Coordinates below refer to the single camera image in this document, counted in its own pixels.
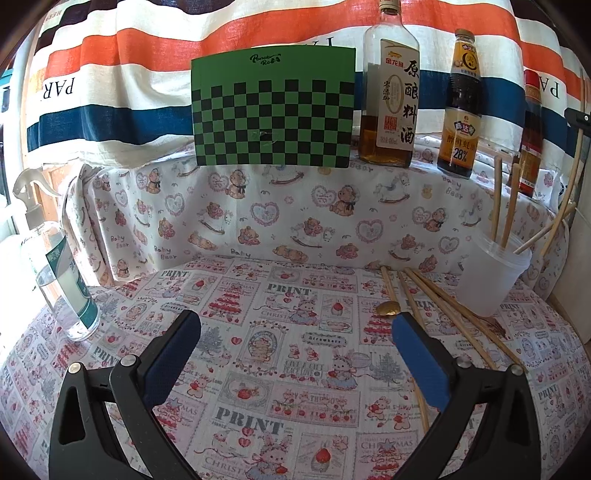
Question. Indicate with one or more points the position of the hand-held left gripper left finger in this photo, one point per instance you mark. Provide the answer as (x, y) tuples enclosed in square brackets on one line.
[(173, 355)]

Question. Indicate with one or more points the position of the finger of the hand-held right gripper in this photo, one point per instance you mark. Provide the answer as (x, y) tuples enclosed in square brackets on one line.
[(579, 117)]

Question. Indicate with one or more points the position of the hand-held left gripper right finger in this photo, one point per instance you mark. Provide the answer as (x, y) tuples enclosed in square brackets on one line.
[(420, 360)]

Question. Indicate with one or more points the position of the clear plastic cup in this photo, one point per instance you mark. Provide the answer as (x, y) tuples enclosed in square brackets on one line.
[(485, 281)]

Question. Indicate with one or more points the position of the red cap sauce bottle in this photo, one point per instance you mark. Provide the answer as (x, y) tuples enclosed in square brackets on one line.
[(531, 138)]

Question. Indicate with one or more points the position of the gold spoon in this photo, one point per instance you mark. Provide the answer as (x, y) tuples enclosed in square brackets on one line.
[(388, 308)]

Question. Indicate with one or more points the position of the red print patchwork tablecloth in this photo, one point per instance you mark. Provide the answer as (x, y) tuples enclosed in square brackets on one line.
[(286, 332)]

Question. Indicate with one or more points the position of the dark oyster sauce bottle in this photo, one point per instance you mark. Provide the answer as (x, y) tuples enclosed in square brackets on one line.
[(459, 115)]

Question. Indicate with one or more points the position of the clear spray bottle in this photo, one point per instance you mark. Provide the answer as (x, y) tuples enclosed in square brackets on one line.
[(64, 286)]

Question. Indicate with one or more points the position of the light wooden board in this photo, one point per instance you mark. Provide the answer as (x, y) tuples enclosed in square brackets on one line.
[(582, 277)]

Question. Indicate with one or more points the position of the bear print white cloth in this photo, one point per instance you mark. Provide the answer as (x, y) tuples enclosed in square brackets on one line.
[(277, 212)]

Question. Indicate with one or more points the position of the clear cooking wine bottle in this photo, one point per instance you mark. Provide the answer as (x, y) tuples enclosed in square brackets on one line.
[(388, 92)]

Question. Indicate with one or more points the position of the green checkered box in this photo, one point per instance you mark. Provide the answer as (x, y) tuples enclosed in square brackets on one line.
[(272, 115)]

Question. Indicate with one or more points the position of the striped curtain cloth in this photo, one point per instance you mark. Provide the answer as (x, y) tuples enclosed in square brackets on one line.
[(138, 46)]

